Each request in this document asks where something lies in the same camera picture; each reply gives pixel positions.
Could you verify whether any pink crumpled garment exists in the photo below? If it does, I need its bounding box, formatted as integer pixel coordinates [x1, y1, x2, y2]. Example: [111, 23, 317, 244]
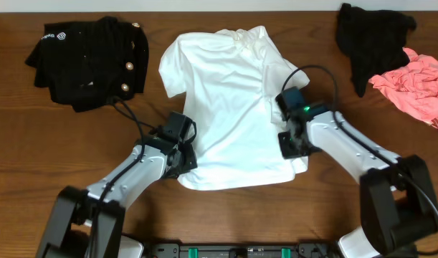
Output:
[369, 47, 438, 130]

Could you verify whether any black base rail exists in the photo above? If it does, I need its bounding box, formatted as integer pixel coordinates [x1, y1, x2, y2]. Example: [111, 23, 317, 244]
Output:
[143, 242, 343, 258]

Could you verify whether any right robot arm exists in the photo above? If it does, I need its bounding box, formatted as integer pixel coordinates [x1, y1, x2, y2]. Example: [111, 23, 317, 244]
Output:
[278, 104, 438, 257]

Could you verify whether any black jacket with gold buttons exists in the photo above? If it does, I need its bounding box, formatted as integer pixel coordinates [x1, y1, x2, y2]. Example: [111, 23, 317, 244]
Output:
[25, 16, 149, 113]

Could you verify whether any white t-shirt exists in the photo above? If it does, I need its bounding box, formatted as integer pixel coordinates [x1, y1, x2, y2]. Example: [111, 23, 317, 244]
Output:
[158, 26, 310, 191]

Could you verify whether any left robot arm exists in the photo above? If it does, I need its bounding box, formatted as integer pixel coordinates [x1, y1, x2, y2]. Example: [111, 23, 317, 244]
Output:
[36, 137, 197, 257]

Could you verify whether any black crumpled garment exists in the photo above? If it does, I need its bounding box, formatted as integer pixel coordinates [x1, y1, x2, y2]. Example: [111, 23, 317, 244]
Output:
[335, 3, 417, 97]

